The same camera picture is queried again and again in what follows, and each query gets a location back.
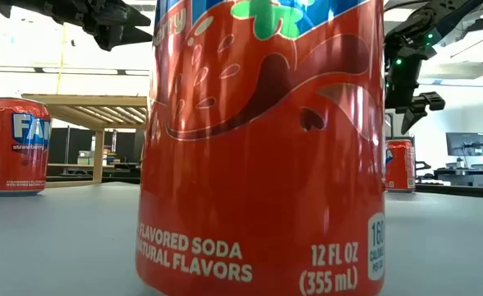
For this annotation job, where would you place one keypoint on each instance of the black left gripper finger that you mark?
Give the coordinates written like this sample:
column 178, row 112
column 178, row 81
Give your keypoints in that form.
column 132, row 36
column 132, row 18

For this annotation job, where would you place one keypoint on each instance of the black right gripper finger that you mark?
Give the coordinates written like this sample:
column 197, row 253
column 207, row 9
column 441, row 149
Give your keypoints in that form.
column 430, row 100

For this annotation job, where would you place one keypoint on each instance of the red Fanta strawberry can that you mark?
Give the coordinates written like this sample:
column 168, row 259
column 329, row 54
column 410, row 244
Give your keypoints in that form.
column 401, row 168
column 266, row 164
column 3, row 156

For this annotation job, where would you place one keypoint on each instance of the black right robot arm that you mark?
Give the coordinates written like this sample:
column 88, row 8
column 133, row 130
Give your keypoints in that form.
column 442, row 16

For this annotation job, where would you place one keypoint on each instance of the wooden slatted shelf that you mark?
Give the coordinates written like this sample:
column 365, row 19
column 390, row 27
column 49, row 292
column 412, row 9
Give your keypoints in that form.
column 81, row 100

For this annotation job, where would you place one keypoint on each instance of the computer monitor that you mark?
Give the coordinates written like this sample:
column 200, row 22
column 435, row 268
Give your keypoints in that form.
column 465, row 144

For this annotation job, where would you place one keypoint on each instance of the black partition panel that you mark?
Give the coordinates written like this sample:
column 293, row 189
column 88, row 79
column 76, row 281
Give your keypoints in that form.
column 75, row 141

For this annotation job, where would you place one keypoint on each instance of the stacked boxes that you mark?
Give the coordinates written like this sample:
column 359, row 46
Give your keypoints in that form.
column 84, row 158

